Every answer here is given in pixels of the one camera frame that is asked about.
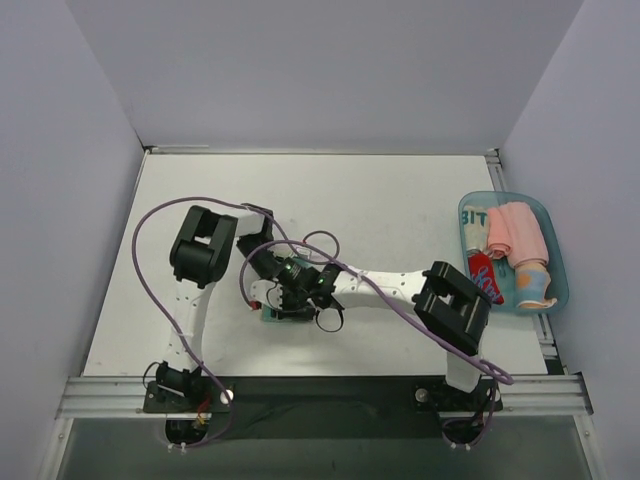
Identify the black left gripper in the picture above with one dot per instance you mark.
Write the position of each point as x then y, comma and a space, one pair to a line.
263, 260

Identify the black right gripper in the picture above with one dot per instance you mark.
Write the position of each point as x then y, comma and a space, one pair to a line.
310, 288

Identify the yellow teal towel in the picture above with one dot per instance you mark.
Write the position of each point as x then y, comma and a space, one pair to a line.
269, 315

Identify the red blue patterned towel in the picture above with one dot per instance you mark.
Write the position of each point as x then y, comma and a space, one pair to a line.
483, 276

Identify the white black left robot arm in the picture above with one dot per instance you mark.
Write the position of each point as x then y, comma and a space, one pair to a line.
199, 257

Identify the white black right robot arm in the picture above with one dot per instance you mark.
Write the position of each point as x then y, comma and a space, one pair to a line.
452, 309

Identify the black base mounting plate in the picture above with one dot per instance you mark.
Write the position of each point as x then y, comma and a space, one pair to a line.
325, 408

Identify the white rolled towel blue letters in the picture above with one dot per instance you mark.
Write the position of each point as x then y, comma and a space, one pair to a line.
475, 225

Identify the blue plastic basket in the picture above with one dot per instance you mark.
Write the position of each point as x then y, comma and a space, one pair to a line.
504, 273

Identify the pink rolled towel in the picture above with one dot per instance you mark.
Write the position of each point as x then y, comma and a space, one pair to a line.
515, 234

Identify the peach blue rolled towel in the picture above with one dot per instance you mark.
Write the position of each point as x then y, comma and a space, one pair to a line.
531, 283

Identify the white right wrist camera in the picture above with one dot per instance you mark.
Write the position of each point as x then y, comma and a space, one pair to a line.
262, 292

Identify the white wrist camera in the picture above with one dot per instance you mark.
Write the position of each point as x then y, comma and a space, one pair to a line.
262, 292
302, 252

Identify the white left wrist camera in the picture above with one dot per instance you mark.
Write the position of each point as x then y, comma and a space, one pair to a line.
302, 252

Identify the aluminium right frame rail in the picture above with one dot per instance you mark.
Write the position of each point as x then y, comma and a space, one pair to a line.
541, 322

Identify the aluminium frame rail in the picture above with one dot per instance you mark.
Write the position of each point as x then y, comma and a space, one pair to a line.
541, 322
122, 397

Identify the aluminium front frame rail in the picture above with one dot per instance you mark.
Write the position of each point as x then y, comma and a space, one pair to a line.
122, 397

